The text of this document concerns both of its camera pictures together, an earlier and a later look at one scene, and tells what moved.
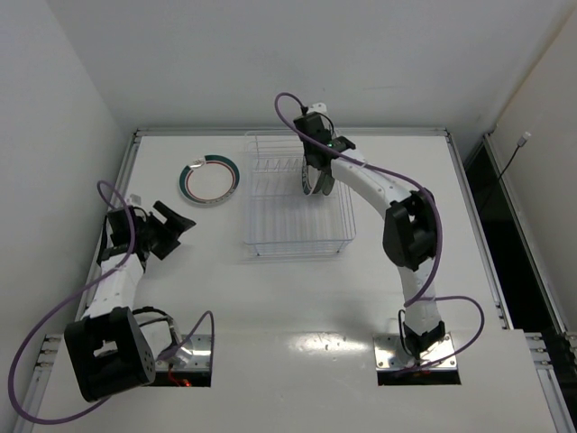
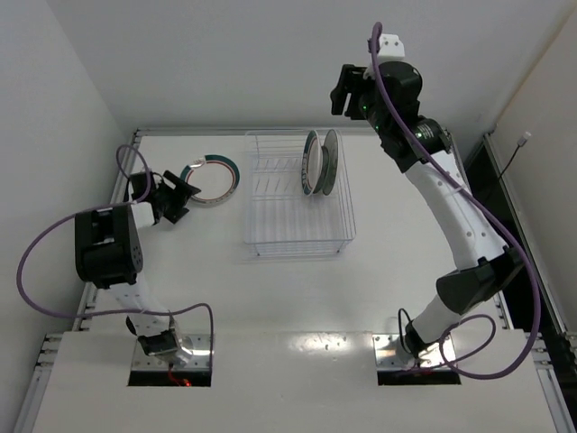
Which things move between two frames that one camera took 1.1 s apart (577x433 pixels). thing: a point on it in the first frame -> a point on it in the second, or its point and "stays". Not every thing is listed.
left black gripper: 163,236 -> 176,197
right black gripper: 316,164 -> 344,90
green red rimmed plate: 215,181 stays
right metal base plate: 390,355 stays
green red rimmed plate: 312,178 stays
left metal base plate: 196,355 stays
